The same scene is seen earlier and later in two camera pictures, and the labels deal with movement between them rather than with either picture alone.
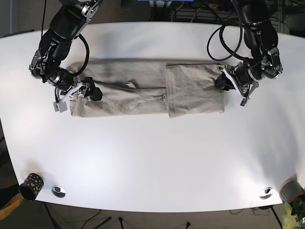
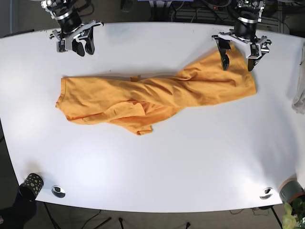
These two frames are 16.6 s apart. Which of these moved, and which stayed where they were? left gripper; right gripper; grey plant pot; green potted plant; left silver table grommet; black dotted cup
Moved: right gripper; left gripper
Stayed: grey plant pot; black dotted cup; left silver table grommet; green potted plant
